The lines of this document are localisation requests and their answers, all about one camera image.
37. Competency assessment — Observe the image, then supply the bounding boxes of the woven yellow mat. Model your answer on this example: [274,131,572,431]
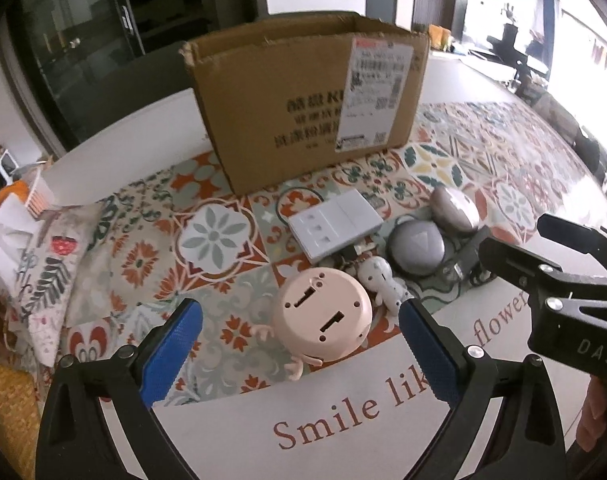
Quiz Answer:
[0,352,44,480]

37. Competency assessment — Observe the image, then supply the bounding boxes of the grey oval device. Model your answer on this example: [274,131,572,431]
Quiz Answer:
[430,187,480,233]

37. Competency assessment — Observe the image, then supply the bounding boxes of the orange fruit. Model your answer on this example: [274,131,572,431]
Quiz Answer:
[0,184,31,207]

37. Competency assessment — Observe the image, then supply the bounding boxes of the pink round toy clock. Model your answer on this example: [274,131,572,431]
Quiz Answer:
[274,267,373,382]

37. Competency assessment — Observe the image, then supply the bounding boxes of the floral print cloth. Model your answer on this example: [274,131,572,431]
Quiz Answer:
[3,202,106,367]

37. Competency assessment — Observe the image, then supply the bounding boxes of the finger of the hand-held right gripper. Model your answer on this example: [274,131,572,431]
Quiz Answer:
[477,236,607,311]
[537,213,607,278]

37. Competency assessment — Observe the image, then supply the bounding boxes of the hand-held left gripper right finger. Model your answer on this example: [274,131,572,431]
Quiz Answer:
[398,298,567,480]

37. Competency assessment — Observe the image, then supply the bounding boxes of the white crumpled cloth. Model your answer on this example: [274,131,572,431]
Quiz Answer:
[0,199,40,286]

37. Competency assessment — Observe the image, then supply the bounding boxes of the small white figurine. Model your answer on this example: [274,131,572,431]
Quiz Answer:
[358,255,410,317]

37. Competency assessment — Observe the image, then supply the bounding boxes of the yellow boxes on cabinet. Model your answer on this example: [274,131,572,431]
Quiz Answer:
[427,25,453,52]

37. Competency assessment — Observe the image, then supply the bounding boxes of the brown cardboard box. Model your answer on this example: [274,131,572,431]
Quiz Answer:
[182,11,430,196]

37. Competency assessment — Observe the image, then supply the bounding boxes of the black charger with cable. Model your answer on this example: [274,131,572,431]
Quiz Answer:
[436,227,491,288]

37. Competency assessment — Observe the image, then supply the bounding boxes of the small dark plug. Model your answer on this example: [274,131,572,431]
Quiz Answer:
[326,244,379,272]

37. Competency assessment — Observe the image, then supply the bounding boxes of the dark glass sliding door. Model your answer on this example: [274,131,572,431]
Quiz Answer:
[6,0,256,148]

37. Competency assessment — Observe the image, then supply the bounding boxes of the person's right hand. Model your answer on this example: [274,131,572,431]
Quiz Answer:
[578,374,607,453]

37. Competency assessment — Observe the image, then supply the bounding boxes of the white switch panel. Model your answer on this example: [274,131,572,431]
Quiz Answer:
[288,189,385,264]

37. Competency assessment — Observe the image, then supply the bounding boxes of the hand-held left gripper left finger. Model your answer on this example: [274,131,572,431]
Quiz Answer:
[36,298,206,480]

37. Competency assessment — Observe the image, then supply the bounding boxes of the grey round disc device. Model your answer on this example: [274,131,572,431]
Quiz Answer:
[387,220,447,277]

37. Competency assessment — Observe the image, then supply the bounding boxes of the white low cabinet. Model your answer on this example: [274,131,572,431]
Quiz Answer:
[428,46,515,86]

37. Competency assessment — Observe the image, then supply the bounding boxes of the white fruit basket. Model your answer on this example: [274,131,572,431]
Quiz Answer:
[22,166,52,220]

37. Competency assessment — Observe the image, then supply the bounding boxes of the patterned tile print tablecloth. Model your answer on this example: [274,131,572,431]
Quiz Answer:
[58,100,607,480]

